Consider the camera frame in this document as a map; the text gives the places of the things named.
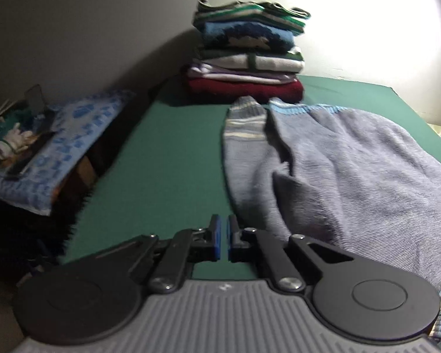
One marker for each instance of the blue patterned folded sweater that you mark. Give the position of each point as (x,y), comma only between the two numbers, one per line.
(242,36)

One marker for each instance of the green white striped folded garment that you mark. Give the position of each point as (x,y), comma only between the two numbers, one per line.
(250,14)

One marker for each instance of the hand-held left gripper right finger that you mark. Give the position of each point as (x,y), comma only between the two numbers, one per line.
(230,239)

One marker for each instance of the white gloves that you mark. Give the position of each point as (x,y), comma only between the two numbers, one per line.
(11,141)

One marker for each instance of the green table cloth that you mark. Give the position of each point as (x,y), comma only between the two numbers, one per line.
(169,161)

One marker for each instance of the grey blue knit sweater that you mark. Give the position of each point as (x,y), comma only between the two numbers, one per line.
(352,176)

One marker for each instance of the green and white folded garment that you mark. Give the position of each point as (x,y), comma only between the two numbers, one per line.
(239,61)

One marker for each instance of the blue patterned towel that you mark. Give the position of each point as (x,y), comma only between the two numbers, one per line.
(77,128)

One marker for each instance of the pale lavender folded garment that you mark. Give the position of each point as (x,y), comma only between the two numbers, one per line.
(235,76)

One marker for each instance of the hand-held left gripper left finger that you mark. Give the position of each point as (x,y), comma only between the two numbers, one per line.
(215,239)

